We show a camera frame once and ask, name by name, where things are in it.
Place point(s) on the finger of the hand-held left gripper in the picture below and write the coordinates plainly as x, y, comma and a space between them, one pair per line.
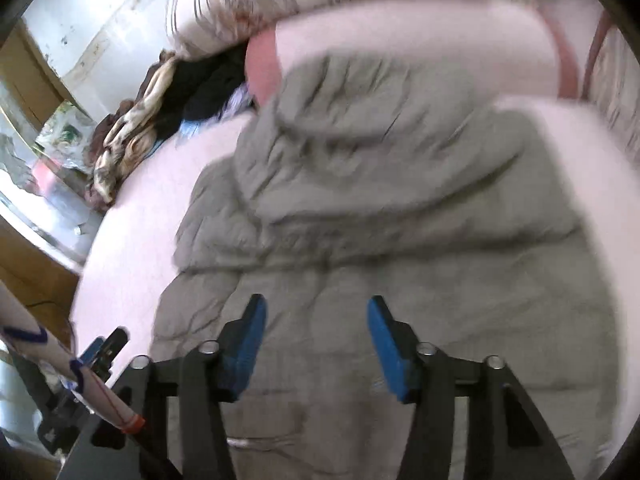
112, 346

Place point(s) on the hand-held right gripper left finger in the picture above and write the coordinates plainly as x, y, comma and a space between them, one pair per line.
246, 345

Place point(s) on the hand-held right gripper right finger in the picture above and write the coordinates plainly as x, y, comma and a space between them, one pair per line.
392, 355

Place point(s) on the grey puffer jacket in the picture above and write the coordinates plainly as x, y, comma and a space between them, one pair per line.
400, 210

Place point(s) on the person's left forearm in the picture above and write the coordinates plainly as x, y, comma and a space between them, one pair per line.
30, 342

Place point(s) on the wooden cabinet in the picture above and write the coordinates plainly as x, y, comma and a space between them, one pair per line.
30, 270

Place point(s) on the pink quilted sofa cover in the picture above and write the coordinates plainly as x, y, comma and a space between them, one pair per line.
150, 200

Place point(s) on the brown cream patterned cloth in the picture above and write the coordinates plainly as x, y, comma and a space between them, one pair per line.
130, 135

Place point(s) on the black cloth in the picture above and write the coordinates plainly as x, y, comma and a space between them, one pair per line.
205, 85

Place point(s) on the pink quilted cushion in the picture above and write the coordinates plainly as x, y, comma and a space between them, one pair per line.
400, 30

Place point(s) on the striped sofa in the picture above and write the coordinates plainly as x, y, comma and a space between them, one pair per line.
620, 75

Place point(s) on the wooden door frame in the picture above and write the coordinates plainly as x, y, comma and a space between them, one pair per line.
30, 75

